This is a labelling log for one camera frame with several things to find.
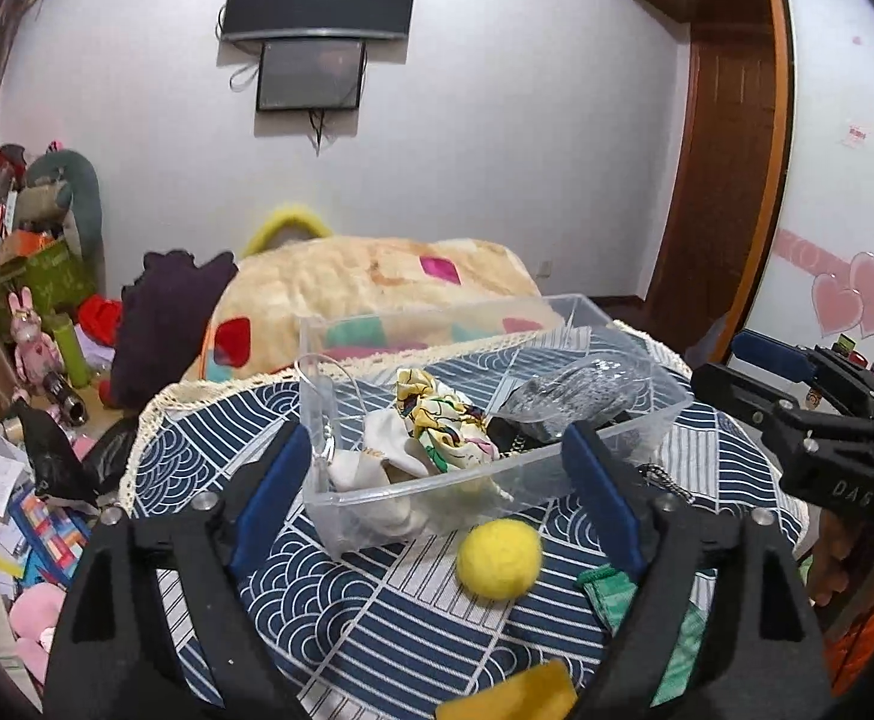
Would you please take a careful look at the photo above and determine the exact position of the metal bead chain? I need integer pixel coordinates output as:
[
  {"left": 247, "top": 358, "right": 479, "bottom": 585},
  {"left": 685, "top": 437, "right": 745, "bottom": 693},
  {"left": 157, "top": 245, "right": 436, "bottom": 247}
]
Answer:
[{"left": 635, "top": 461, "right": 696, "bottom": 505}]

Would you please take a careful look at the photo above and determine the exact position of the clear crumpled plastic bag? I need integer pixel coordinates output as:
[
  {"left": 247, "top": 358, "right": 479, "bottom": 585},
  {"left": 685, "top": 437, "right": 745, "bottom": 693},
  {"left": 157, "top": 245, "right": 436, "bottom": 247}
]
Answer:
[{"left": 497, "top": 358, "right": 654, "bottom": 445}]

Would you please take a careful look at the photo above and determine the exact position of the clear plastic storage box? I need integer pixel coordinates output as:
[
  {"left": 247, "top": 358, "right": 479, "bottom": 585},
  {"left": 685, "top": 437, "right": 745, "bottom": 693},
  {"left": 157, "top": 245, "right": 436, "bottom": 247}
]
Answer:
[{"left": 298, "top": 292, "right": 696, "bottom": 562}]

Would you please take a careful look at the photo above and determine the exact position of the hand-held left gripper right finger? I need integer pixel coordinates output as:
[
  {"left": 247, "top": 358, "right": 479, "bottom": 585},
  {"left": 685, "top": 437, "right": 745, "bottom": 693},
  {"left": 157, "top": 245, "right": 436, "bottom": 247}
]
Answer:
[{"left": 560, "top": 418, "right": 837, "bottom": 720}]

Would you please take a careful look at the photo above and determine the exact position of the dark purple plush cushion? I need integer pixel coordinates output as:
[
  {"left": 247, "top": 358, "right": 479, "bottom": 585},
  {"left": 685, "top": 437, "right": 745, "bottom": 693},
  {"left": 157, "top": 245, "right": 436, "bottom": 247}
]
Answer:
[{"left": 110, "top": 249, "right": 240, "bottom": 410}]

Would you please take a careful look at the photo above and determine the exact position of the white sock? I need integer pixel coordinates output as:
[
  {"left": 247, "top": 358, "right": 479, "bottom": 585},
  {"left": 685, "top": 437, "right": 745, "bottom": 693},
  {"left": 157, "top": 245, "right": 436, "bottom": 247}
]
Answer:
[{"left": 328, "top": 412, "right": 438, "bottom": 541}]

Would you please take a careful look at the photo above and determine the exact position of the pink rabbit figure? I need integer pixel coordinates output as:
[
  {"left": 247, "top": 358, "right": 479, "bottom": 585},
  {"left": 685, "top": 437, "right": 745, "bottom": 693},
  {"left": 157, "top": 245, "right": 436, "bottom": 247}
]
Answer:
[{"left": 8, "top": 286, "right": 63, "bottom": 403}]

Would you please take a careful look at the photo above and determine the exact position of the blue wave-patterned tablecloth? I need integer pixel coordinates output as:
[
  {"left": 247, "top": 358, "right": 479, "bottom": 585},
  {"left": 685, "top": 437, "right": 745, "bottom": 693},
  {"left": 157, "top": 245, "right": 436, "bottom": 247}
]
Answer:
[{"left": 118, "top": 319, "right": 813, "bottom": 720}]

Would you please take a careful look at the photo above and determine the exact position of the green bottle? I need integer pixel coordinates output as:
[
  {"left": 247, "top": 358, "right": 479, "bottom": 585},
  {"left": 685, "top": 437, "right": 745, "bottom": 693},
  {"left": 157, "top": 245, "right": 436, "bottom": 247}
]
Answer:
[{"left": 50, "top": 313, "right": 94, "bottom": 389}]

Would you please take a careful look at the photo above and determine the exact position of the yellow felt ball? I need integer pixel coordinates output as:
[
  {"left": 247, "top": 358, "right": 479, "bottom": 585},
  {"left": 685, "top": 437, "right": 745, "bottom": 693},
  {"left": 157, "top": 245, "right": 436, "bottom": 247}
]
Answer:
[{"left": 458, "top": 519, "right": 544, "bottom": 601}]

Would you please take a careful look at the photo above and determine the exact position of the black cloth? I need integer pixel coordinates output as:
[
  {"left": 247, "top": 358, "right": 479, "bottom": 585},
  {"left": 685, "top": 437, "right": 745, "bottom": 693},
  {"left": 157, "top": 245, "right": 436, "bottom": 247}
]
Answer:
[{"left": 485, "top": 412, "right": 567, "bottom": 460}]

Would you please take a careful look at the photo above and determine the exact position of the brown wooden door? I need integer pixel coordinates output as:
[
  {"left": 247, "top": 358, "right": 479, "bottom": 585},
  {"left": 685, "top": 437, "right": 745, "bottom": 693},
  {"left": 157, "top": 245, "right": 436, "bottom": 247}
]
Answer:
[{"left": 642, "top": 41, "right": 780, "bottom": 310}]

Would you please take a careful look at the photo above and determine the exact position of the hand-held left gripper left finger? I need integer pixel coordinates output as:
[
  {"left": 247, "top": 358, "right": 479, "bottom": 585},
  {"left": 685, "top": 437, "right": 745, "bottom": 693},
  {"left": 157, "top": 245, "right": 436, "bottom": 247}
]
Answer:
[{"left": 43, "top": 422, "right": 314, "bottom": 720}]

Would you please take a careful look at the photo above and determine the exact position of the green knitted cloth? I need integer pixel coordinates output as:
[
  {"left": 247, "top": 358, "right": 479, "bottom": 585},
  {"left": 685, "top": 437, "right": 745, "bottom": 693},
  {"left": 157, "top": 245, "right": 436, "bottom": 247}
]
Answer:
[{"left": 575, "top": 566, "right": 708, "bottom": 706}]

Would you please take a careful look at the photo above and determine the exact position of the red cloth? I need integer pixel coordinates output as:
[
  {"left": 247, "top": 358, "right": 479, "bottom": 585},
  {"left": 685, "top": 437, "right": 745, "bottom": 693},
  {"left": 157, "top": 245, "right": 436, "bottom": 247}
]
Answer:
[{"left": 77, "top": 296, "right": 127, "bottom": 343}]

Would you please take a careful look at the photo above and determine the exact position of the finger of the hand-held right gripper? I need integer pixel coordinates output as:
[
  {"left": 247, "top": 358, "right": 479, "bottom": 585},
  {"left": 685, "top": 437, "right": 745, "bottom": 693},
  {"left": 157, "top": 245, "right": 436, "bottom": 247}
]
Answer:
[
  {"left": 690, "top": 362, "right": 874, "bottom": 460},
  {"left": 729, "top": 332, "right": 874, "bottom": 395}
]

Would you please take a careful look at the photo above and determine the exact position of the pile of books and papers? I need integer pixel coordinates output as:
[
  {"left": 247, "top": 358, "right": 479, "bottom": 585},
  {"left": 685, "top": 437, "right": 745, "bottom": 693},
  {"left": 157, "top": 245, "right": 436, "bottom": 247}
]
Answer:
[{"left": 0, "top": 420, "right": 94, "bottom": 617}]

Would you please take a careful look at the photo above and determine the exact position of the black plastic bag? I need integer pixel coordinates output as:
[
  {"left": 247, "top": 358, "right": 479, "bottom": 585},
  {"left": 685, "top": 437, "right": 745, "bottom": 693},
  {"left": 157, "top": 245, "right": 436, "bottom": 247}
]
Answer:
[{"left": 17, "top": 401, "right": 139, "bottom": 505}]

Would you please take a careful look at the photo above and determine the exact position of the green cardboard box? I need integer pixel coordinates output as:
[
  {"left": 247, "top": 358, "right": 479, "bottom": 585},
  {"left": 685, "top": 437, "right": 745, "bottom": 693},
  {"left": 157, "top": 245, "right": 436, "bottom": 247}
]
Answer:
[{"left": 0, "top": 236, "right": 97, "bottom": 317}]

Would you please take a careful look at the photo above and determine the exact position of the small black wall screen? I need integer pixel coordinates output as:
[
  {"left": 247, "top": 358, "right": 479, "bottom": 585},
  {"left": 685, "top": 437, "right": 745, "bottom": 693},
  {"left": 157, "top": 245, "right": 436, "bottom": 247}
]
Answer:
[{"left": 255, "top": 39, "right": 369, "bottom": 114}]

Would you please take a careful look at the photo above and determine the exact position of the yellow flat sponge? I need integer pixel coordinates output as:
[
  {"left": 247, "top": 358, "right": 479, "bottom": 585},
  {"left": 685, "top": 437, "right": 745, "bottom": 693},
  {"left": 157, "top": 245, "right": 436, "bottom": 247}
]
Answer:
[{"left": 435, "top": 660, "right": 580, "bottom": 720}]

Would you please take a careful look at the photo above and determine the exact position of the cream plush patched blanket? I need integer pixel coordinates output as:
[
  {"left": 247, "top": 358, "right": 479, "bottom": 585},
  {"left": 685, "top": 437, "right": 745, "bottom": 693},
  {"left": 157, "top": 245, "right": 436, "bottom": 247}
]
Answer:
[{"left": 182, "top": 236, "right": 567, "bottom": 385}]

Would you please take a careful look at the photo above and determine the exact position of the person's right hand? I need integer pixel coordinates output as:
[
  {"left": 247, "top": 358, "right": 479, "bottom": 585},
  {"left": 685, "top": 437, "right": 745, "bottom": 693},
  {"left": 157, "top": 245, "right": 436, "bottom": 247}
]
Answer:
[{"left": 810, "top": 508, "right": 874, "bottom": 610}]

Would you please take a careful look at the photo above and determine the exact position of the white wardrobe sliding door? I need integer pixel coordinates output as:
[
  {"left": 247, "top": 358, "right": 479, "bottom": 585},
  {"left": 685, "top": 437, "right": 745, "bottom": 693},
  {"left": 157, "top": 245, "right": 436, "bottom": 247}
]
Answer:
[{"left": 737, "top": 0, "right": 874, "bottom": 377}]

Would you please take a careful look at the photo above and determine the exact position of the yellow floral scarf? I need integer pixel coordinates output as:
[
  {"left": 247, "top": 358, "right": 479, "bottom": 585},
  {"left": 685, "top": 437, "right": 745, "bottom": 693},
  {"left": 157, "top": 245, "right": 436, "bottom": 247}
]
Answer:
[{"left": 395, "top": 367, "right": 499, "bottom": 475}]

